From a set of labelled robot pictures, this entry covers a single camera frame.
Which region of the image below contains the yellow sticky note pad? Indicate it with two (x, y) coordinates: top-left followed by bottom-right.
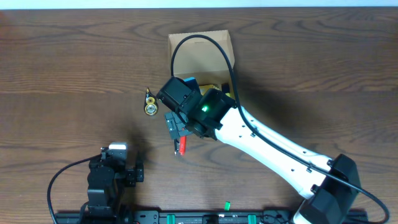
(199, 84), (222, 96)

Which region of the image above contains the blue white staples box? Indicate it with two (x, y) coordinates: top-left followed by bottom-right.
(184, 77), (200, 92)

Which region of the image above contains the cardboard box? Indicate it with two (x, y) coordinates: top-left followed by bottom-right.
(169, 30), (234, 98)

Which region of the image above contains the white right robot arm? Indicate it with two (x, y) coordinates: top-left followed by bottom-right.
(157, 89), (362, 223)

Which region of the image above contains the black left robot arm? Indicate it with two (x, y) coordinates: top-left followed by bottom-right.
(87, 156), (144, 222)

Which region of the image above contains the red and black stapler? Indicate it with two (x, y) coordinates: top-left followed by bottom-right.
(174, 136), (187, 156)

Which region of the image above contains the yellow correction tape dispenser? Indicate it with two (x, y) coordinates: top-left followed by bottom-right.
(144, 88), (159, 116)

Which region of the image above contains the small green block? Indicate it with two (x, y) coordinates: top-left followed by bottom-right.
(224, 202), (231, 211)

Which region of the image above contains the black mounting rail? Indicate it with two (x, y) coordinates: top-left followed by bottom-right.
(54, 208), (369, 224)

